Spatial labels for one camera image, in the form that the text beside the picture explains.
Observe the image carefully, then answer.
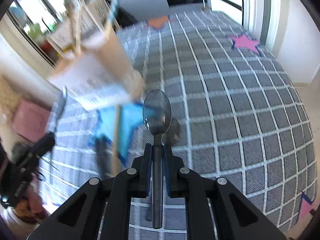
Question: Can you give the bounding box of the pink plastic stool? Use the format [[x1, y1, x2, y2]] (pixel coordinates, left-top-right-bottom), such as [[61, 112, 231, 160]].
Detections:
[[12, 99, 50, 142]]

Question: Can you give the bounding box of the blue patterned bamboo chopstick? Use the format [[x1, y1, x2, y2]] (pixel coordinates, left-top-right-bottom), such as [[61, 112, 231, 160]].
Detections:
[[105, 0, 120, 40]]

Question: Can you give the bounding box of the person's left hand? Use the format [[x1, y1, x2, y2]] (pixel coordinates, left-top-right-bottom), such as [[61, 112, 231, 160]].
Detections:
[[13, 185, 50, 224]]

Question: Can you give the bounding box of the grey checked tablecloth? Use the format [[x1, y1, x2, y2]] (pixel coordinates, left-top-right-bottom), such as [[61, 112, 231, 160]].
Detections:
[[39, 10, 318, 239]]

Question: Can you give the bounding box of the yellow patterned bamboo chopstick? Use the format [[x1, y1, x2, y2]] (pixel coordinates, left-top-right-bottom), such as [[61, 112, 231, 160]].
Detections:
[[68, 2, 76, 55]]

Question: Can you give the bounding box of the plain bamboo chopstick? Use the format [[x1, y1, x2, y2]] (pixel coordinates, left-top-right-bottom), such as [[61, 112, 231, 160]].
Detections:
[[75, 0, 83, 56]]

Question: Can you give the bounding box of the long bamboo chopstick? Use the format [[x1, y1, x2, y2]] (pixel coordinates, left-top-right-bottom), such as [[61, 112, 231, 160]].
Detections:
[[111, 105, 121, 177]]

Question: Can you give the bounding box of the white plastic storage trolley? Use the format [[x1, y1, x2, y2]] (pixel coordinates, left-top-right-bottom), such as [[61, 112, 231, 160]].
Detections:
[[46, 0, 111, 55]]

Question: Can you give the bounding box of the dark translucent plastic spoon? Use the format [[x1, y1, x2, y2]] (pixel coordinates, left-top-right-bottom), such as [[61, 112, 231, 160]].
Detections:
[[143, 89, 172, 229]]

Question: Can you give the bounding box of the pink plastic utensil holder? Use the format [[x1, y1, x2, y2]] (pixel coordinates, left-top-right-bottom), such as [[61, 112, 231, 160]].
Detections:
[[48, 29, 144, 111]]

